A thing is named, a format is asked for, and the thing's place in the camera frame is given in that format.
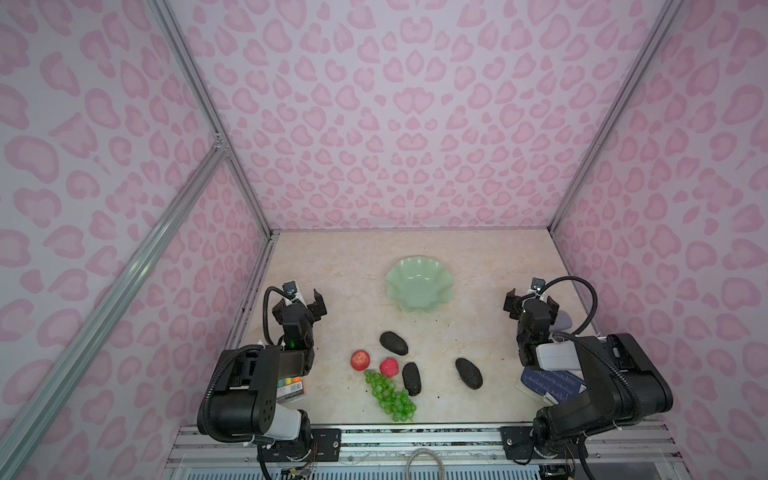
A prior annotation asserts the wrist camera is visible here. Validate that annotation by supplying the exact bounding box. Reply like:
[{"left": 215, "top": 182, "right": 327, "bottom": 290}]
[
  {"left": 529, "top": 277, "right": 546, "bottom": 296},
  {"left": 282, "top": 281, "right": 298, "bottom": 301}
]

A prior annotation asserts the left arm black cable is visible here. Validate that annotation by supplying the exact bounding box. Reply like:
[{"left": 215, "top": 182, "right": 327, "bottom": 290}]
[{"left": 262, "top": 286, "right": 292, "bottom": 347}]

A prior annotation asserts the grey cable loop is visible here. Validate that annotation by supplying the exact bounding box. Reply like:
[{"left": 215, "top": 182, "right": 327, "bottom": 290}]
[{"left": 404, "top": 447, "right": 447, "bottom": 480}]

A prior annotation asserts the small colourful box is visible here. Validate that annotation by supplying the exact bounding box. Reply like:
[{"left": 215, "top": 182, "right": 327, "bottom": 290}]
[{"left": 276, "top": 377, "right": 306, "bottom": 403}]

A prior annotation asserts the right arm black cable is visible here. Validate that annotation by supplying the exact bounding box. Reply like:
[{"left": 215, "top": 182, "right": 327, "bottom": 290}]
[{"left": 539, "top": 275, "right": 599, "bottom": 336}]

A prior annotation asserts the dark avocado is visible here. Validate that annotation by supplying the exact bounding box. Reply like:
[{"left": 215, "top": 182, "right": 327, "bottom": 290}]
[
  {"left": 401, "top": 362, "right": 422, "bottom": 397},
  {"left": 379, "top": 331, "right": 409, "bottom": 356},
  {"left": 455, "top": 358, "right": 483, "bottom": 390}
]

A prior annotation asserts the pink fake strawberry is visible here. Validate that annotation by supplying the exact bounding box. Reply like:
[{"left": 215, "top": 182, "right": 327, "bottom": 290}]
[{"left": 379, "top": 358, "right": 400, "bottom": 378}]

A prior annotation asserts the green fake grape bunch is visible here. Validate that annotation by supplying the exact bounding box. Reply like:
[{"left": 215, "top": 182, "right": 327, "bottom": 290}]
[{"left": 364, "top": 370, "right": 417, "bottom": 422}]

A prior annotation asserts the red fake apple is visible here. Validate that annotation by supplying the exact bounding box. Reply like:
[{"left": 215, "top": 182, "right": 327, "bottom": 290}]
[{"left": 350, "top": 350, "right": 370, "bottom": 372}]

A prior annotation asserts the blue card packet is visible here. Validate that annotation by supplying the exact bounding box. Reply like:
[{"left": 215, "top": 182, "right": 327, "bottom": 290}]
[{"left": 516, "top": 367, "right": 586, "bottom": 405}]

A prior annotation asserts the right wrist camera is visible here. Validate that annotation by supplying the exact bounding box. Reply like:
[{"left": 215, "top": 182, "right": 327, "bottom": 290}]
[{"left": 529, "top": 277, "right": 546, "bottom": 296}]

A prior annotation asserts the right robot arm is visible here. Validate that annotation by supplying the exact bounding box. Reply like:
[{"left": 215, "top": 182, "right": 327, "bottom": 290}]
[{"left": 503, "top": 290, "right": 674, "bottom": 458}]

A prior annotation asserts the aluminium front rail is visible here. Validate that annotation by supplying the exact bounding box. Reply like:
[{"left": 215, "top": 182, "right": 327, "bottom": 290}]
[{"left": 163, "top": 421, "right": 690, "bottom": 479}]

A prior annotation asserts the green wavy fruit bowl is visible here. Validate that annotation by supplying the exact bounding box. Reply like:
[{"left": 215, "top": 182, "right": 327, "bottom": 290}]
[{"left": 386, "top": 256, "right": 454, "bottom": 312}]

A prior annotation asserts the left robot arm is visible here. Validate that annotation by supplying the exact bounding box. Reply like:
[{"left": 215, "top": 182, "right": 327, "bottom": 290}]
[{"left": 197, "top": 293, "right": 327, "bottom": 475}]

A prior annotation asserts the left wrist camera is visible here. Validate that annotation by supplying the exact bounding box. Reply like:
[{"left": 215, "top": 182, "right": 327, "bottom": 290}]
[{"left": 282, "top": 281, "right": 298, "bottom": 301}]

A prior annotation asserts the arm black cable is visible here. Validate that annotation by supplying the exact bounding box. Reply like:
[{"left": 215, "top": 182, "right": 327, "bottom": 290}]
[
  {"left": 262, "top": 286, "right": 292, "bottom": 347},
  {"left": 539, "top": 275, "right": 599, "bottom": 336}
]

